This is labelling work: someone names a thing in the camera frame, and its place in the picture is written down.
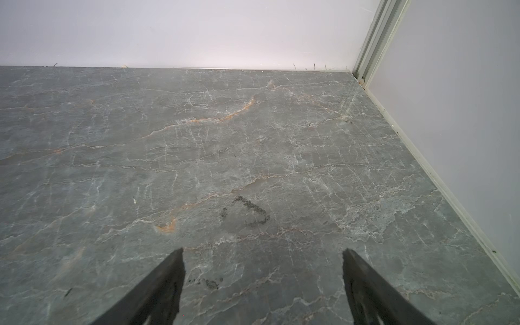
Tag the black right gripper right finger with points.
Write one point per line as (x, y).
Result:
(372, 300)

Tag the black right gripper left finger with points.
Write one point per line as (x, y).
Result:
(154, 300)

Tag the aluminium frame rails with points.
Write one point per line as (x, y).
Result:
(445, 75)

